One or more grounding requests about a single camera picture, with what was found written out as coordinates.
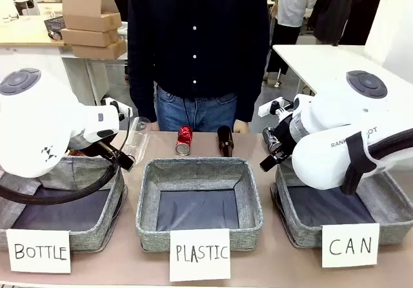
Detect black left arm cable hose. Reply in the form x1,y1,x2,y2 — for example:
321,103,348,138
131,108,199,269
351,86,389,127
0,158,123,205

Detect person in dark shirt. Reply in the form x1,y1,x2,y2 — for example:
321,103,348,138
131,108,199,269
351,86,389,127
126,0,271,133

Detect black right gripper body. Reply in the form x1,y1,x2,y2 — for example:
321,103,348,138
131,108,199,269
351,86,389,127
272,115,298,163

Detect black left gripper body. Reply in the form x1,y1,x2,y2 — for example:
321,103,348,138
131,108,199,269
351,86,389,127
69,136,114,159

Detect white paper label PLASTIC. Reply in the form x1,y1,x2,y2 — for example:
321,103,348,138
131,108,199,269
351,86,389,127
168,228,232,283

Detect white paper label BOTTLE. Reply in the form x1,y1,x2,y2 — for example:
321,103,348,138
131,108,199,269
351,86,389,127
5,228,72,274

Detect crushed dark can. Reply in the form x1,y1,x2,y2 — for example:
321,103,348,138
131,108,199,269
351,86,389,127
262,127,281,153

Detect grey fabric basket labelled plastic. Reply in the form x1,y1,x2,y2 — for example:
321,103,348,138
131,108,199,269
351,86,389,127
135,157,264,252

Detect grey fabric basket labelled bottle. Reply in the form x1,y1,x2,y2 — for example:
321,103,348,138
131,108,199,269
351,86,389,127
0,154,129,252

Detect crushed red can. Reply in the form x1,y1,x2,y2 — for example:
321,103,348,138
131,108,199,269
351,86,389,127
175,125,194,156

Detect white paper label CAN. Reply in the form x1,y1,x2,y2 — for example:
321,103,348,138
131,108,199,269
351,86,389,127
321,223,381,269

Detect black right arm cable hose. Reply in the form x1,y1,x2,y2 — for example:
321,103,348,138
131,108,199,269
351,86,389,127
341,129,413,196

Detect person's left hand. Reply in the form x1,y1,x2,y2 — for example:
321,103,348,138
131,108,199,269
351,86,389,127
232,119,250,134

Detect black mesh basket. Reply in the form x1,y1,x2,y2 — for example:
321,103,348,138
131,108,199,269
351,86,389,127
43,15,67,41

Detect dark brown glass bottle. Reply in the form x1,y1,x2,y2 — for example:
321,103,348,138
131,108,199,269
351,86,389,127
217,125,234,158

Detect bystander in white shirt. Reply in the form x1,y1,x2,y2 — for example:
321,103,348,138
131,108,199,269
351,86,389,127
263,0,325,88

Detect hanging dark coats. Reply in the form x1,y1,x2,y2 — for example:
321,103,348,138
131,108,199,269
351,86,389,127
311,0,387,46

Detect light wooden table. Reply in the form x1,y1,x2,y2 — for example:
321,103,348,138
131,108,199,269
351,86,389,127
0,14,74,48

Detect grey fabric basket labelled can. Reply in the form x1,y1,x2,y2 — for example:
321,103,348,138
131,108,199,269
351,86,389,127
270,158,413,249

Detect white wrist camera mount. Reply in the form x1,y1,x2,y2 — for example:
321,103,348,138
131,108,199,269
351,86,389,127
257,97,295,121
101,97,134,123

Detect open cardboard box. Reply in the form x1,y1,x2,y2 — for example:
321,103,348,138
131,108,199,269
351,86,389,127
61,0,123,33

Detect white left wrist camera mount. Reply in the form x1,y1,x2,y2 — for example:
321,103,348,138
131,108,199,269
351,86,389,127
101,97,134,123

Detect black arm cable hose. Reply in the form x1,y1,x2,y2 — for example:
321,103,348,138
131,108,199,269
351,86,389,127
0,158,123,205
341,129,413,196

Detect clear plastic cup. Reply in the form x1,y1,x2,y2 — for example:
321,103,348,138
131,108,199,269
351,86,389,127
121,116,151,165

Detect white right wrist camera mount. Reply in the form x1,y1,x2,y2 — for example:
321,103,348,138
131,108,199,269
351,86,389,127
257,97,295,121

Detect white table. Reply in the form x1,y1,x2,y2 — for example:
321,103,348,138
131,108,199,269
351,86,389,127
272,44,413,96

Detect flat closed cardboard box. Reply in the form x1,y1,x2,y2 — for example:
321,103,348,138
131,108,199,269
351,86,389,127
70,39,128,61
60,28,120,48

